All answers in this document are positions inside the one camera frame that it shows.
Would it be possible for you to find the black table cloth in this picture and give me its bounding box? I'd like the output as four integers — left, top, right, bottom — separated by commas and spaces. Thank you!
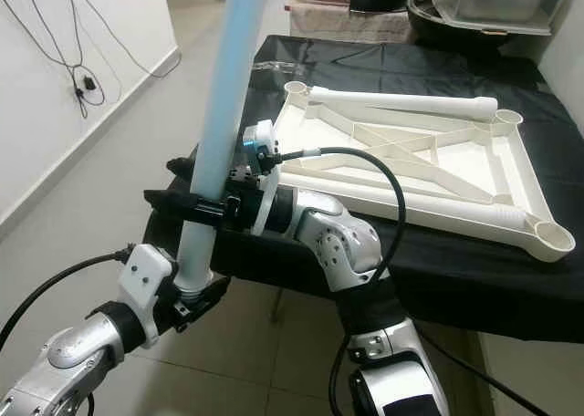
137, 35, 584, 344

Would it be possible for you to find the beige cloth covered bench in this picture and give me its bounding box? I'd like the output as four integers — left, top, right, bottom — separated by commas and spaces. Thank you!
287, 1, 421, 41

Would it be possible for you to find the black round wok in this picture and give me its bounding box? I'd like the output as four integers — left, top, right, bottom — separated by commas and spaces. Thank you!
406, 0, 567, 47

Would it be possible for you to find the clear plastic storage container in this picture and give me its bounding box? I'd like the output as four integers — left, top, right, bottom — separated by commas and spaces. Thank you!
432, 0, 571, 34

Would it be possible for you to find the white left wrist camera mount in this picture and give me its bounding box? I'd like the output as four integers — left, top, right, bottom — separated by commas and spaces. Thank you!
126, 243, 176, 335

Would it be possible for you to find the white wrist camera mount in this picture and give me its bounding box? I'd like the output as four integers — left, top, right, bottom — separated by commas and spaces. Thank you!
126, 243, 176, 335
242, 120, 293, 244

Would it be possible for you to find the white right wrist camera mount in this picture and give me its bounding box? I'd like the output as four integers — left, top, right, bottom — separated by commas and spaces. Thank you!
242, 120, 293, 244

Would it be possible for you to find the long thin wall cable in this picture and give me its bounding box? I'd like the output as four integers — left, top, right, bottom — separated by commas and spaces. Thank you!
68, 0, 182, 79

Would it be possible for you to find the black cable with adapter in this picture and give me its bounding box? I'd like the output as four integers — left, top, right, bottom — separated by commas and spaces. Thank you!
0, 0, 108, 120

